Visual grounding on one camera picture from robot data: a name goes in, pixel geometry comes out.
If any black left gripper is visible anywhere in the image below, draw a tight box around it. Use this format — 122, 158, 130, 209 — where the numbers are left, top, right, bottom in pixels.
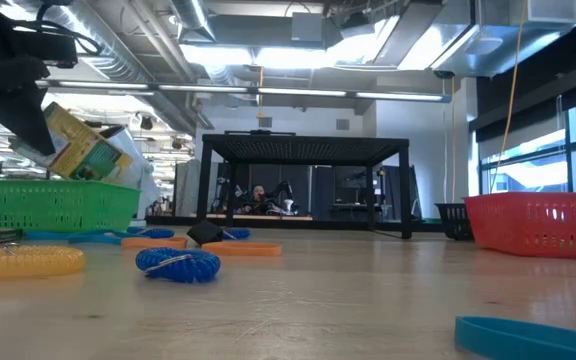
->
0, 53, 58, 157

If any yellow coil wristband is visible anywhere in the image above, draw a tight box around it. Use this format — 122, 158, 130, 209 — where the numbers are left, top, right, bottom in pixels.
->
0, 244, 87, 281

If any orange rubber band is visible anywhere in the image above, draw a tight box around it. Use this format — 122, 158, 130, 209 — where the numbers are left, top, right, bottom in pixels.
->
120, 236, 189, 251
200, 241, 284, 258

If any black binder clip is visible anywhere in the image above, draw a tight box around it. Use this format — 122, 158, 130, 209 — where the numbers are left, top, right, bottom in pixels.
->
186, 219, 225, 247

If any green plastic basket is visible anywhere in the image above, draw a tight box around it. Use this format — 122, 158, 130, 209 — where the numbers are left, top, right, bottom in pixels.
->
0, 178, 142, 234

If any white tilted bucket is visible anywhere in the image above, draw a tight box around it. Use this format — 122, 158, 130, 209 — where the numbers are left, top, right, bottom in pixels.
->
98, 124, 163, 224

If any person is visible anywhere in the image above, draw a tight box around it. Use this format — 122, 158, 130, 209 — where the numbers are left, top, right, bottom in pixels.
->
240, 183, 275, 216

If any wooden background table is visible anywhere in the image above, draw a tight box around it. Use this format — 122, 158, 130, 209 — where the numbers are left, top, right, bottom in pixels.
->
205, 213, 314, 222

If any linear ceiling light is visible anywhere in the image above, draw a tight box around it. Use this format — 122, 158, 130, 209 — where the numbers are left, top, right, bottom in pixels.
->
35, 78, 453, 104

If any black mesh shelf riser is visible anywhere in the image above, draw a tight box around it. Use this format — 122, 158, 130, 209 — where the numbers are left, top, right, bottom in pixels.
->
195, 130, 414, 241

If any grey ceiling box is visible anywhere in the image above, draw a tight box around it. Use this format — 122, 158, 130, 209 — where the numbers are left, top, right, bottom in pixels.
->
291, 12, 325, 43

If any black plastic basket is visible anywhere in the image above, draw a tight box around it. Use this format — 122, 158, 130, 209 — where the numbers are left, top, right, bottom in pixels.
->
434, 202, 475, 242

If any red plastic basket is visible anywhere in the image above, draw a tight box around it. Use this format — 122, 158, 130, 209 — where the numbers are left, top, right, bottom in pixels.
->
462, 191, 576, 261

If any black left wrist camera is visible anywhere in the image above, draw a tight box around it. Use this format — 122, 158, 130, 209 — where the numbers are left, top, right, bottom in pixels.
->
12, 30, 80, 70

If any silver spiral duct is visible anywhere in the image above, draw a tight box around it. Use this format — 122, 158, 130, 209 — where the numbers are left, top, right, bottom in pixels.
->
42, 0, 217, 134

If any yellow hanging cable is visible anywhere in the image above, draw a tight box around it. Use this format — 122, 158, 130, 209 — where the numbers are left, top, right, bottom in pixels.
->
487, 0, 530, 195

